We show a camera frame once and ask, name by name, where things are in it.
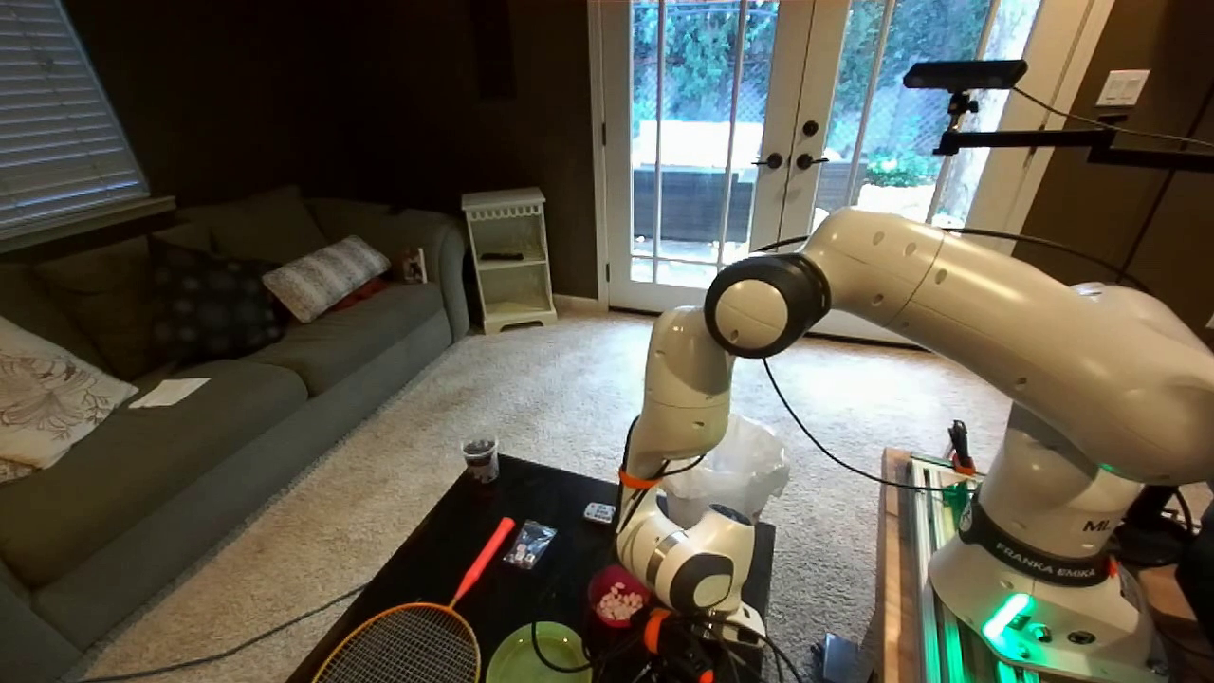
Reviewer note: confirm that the striped white throw pillow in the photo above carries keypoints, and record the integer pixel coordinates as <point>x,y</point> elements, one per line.
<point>328,275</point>

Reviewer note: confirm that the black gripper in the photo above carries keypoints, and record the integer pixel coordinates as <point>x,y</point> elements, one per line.
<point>707,658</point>

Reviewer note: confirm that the green plastic plate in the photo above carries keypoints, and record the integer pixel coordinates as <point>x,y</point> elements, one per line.
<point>512,658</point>

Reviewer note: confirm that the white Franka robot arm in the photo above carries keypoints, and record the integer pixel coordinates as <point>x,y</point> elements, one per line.
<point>1009,315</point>

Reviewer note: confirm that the white lined trash bin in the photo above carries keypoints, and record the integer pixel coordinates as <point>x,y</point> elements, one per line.
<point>762,471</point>

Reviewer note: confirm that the white window blinds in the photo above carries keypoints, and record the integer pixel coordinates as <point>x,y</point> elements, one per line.
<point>62,114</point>

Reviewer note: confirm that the white paper sheet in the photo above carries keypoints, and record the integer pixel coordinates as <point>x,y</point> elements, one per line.
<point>167,391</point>

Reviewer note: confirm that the orange badminton racket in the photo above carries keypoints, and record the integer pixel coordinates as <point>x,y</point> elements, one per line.
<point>485,563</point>

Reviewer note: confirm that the black stereo camera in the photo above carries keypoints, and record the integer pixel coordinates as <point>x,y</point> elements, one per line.
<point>964,73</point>

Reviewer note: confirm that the red bowl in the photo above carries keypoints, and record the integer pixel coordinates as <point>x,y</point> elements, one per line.
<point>615,597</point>

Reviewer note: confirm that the white printed throw pillow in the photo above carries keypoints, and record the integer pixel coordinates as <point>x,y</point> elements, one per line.
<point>50,400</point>

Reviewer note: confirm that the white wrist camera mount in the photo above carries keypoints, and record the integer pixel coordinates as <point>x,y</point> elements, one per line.
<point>745,619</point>

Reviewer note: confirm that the small clear plastic bag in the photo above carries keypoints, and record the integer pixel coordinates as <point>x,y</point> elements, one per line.
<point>529,546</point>

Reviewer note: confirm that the white remote control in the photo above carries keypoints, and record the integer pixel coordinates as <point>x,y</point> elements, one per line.
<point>601,514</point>

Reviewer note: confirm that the blue object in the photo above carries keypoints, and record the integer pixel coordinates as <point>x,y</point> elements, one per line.
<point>839,663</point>

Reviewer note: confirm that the white french door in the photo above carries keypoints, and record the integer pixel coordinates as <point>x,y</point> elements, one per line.
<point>621,152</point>
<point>829,79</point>

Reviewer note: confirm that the small white shelf unit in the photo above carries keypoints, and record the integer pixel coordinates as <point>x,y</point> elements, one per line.
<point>506,260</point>

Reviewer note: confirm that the dark patterned throw pillow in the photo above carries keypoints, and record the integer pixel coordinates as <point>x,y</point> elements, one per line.
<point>214,305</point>

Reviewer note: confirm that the brown throw pillow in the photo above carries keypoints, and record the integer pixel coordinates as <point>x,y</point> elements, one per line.
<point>99,305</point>

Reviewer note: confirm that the small pale box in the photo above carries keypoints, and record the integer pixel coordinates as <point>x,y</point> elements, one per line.
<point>415,266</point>

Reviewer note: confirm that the gray fabric sofa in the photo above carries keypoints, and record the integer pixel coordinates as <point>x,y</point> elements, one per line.
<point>190,456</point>

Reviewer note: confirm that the white wall switch plate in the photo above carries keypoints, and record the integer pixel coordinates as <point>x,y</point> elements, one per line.
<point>1125,90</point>

